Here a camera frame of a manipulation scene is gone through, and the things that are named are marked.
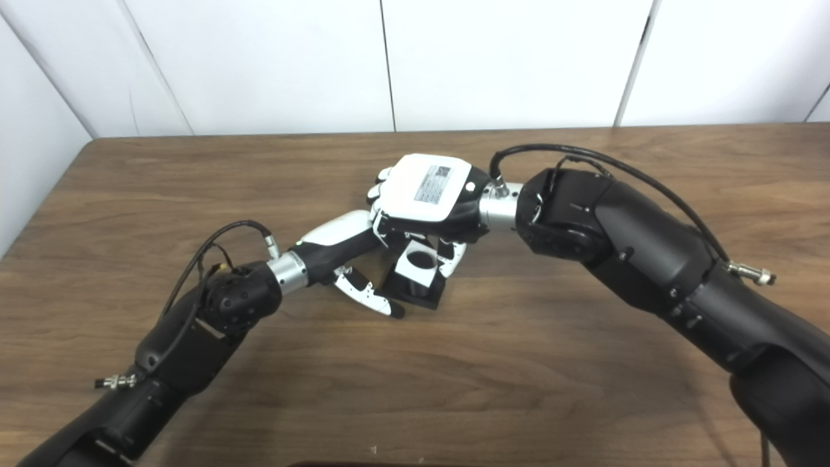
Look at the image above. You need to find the black peg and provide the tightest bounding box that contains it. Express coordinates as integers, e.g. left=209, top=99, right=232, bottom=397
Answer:
left=381, top=250, right=447, bottom=310

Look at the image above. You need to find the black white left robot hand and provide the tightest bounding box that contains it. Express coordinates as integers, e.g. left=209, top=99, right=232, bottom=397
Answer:
left=292, top=210, right=406, bottom=320

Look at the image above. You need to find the white square piece with hole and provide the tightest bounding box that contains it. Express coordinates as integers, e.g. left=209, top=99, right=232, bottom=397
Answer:
left=396, top=240, right=442, bottom=287

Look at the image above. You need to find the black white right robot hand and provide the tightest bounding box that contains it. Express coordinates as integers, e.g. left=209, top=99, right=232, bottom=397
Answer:
left=366, top=154, right=493, bottom=276

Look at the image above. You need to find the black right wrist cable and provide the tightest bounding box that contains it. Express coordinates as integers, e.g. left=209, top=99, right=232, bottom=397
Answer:
left=490, top=143, right=777, bottom=286

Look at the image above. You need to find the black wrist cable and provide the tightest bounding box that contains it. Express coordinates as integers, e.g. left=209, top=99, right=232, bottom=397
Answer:
left=95, top=220, right=281, bottom=390
left=490, top=143, right=777, bottom=286

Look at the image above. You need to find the thin wrist wire bundle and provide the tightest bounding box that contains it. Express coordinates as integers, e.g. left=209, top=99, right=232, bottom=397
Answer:
left=196, top=244, right=235, bottom=274
left=554, top=155, right=611, bottom=180

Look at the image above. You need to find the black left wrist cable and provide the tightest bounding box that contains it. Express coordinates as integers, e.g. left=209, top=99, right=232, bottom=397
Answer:
left=95, top=220, right=281, bottom=390

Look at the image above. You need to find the thin right wrist wire bundle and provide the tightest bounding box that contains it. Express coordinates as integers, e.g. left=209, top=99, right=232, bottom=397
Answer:
left=554, top=155, right=611, bottom=180

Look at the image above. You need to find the thin left wrist wire bundle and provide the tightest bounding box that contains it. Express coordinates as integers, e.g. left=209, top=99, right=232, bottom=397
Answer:
left=196, top=244, right=235, bottom=274

